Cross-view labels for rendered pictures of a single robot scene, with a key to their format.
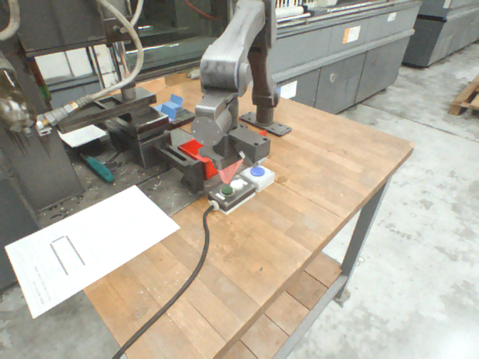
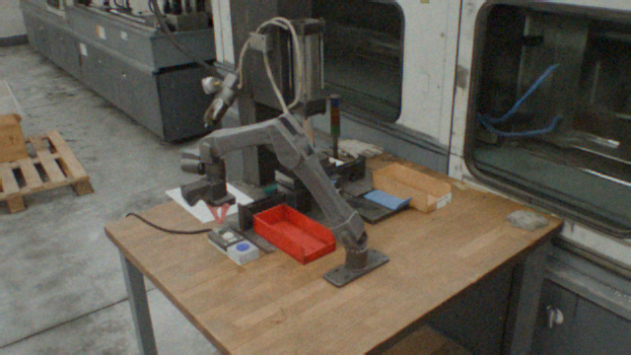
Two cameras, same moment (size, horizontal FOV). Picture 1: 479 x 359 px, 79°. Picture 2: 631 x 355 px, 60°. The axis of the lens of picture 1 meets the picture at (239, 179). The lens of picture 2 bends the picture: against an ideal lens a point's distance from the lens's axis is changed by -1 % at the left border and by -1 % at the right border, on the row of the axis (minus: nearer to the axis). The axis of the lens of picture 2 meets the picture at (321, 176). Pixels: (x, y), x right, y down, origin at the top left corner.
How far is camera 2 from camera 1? 1.75 m
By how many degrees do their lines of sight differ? 79
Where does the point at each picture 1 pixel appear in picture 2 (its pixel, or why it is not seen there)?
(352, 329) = not seen: outside the picture
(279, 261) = (153, 259)
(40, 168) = (247, 156)
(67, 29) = (267, 95)
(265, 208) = (206, 257)
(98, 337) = not seen: hidden behind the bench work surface
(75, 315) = not seen: hidden behind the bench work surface
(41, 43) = (258, 96)
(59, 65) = (433, 126)
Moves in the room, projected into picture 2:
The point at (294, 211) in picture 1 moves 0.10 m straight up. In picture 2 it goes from (195, 271) to (191, 240)
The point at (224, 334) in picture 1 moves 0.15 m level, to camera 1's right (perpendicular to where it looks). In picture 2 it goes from (121, 239) to (100, 265)
